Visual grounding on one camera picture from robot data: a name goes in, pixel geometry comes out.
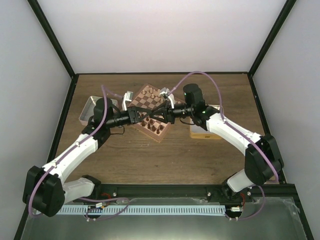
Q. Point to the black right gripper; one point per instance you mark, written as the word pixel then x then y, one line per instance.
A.
pixel 168 116

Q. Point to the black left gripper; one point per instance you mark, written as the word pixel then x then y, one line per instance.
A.
pixel 134 115

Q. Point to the gold tin box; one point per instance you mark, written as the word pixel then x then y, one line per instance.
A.
pixel 197 132

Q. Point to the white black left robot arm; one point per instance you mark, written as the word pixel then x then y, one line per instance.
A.
pixel 46 189

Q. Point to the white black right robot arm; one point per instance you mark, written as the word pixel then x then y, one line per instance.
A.
pixel 263 159

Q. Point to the wooden chess board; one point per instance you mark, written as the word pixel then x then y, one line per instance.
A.
pixel 145 101

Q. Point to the pink tin box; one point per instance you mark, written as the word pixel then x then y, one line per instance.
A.
pixel 88 109

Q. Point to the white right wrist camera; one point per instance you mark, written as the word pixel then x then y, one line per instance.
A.
pixel 165 93

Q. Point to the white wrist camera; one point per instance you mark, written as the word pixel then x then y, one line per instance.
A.
pixel 165 93
pixel 127 98

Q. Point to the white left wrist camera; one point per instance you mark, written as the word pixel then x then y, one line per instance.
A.
pixel 127 98

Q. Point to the white slotted cable duct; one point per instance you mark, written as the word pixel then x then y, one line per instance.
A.
pixel 146 210

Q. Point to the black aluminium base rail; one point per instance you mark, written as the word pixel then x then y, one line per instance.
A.
pixel 210 192

